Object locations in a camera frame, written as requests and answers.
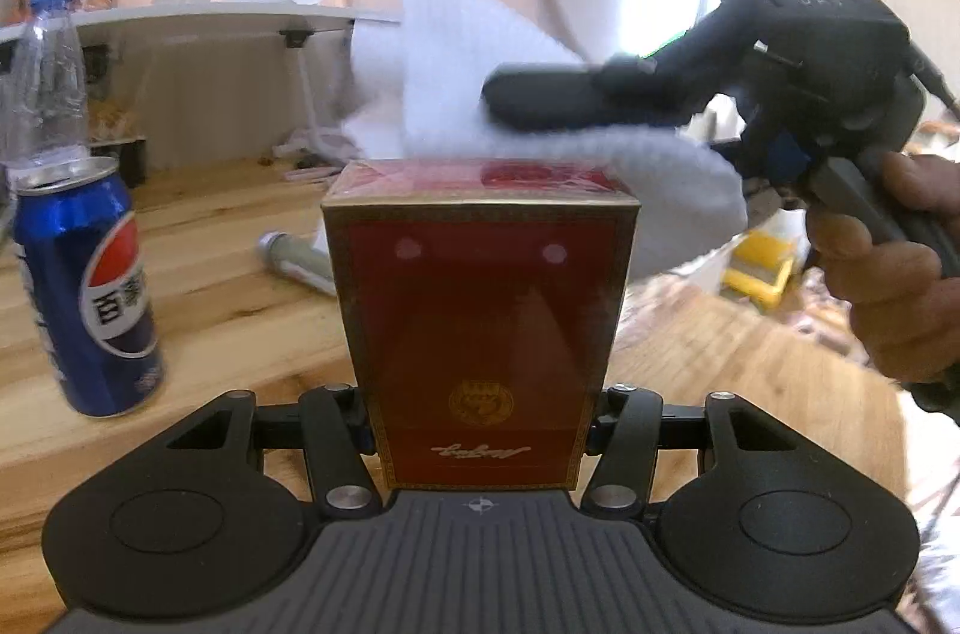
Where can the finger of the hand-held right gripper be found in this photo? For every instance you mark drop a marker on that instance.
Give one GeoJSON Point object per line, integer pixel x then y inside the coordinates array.
{"type": "Point", "coordinates": [555, 94]}
{"type": "Point", "coordinates": [791, 158]}

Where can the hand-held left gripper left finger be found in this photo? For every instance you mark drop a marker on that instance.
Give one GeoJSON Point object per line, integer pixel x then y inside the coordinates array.
{"type": "Point", "coordinates": [334, 446]}

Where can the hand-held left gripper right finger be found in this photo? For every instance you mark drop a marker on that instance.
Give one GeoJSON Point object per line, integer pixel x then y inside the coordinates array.
{"type": "Point", "coordinates": [622, 446]}

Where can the white textured cloth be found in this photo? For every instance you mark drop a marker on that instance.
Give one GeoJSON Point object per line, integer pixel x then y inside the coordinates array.
{"type": "Point", "coordinates": [450, 42]}

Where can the red cigarette box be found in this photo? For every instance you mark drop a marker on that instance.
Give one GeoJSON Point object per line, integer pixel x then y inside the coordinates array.
{"type": "Point", "coordinates": [480, 319]}

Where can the person's right hand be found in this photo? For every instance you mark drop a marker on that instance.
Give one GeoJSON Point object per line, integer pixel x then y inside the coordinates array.
{"type": "Point", "coordinates": [892, 304]}

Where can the yellow box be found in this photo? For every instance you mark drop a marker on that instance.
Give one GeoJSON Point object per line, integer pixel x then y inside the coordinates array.
{"type": "Point", "coordinates": [761, 266]}

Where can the glass tube with grey powder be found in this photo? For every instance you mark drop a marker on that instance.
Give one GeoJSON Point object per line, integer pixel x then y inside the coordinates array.
{"type": "Point", "coordinates": [296, 263]}

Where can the blue cola can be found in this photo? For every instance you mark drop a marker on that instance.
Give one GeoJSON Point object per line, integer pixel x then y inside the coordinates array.
{"type": "Point", "coordinates": [82, 274]}

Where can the white folding lap table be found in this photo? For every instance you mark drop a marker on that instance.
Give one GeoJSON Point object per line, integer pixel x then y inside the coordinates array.
{"type": "Point", "coordinates": [187, 15]}

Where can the black snack bag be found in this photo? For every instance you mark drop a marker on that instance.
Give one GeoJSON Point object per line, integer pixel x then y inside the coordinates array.
{"type": "Point", "coordinates": [120, 102]}

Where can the clear plastic water bottle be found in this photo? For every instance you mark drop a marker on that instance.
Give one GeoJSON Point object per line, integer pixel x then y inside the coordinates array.
{"type": "Point", "coordinates": [45, 79]}

